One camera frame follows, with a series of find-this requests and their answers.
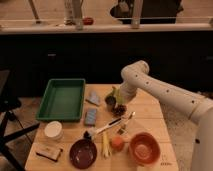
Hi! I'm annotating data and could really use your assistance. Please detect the dark bag on counter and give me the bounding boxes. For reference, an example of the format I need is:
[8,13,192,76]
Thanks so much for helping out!
[110,0,183,24]

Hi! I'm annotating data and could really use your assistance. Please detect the grey metal cup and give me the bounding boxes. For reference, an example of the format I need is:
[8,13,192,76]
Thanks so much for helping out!
[105,96,116,111]

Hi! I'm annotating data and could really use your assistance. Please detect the small metal fork brush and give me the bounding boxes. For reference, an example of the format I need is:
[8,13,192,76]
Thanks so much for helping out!
[117,112,136,135]

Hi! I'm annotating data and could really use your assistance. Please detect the wooden stick stand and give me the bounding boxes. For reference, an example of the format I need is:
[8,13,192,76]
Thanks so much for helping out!
[28,0,45,26]

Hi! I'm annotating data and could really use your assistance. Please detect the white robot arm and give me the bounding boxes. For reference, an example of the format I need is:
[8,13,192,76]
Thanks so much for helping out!
[120,60,213,171]

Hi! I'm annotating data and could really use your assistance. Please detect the brown pine cone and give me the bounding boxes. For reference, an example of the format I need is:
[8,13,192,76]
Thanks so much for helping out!
[113,104,127,116]

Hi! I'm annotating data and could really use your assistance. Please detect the red object on counter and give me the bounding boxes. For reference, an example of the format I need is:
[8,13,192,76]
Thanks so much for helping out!
[83,17,94,25]

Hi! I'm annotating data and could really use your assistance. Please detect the black white dish brush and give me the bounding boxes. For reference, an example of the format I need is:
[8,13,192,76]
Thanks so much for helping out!
[83,118,122,140]

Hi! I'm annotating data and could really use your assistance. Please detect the black office chair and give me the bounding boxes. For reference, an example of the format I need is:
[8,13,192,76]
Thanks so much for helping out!
[0,70,39,171]

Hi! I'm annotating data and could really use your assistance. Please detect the orange round fruit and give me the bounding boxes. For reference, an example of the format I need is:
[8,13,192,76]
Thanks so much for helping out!
[111,136,125,151]

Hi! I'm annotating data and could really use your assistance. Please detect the orange clay bowl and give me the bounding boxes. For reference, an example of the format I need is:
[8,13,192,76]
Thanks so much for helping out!
[128,132,161,166]

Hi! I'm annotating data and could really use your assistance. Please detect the wooden block eraser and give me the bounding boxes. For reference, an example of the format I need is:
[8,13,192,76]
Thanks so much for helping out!
[35,144,63,162]

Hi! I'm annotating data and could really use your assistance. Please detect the light green plastic cup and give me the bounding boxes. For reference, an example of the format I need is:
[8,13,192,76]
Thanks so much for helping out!
[114,89,124,105]

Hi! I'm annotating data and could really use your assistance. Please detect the blue rectangular sponge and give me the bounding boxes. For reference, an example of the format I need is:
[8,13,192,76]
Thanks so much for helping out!
[84,108,97,126]

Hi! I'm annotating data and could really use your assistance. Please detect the green plastic tray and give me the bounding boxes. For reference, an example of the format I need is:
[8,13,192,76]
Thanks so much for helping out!
[36,78,85,122]

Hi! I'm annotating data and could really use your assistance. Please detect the white round container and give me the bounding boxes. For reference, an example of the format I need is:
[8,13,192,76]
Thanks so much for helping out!
[44,121,63,140]

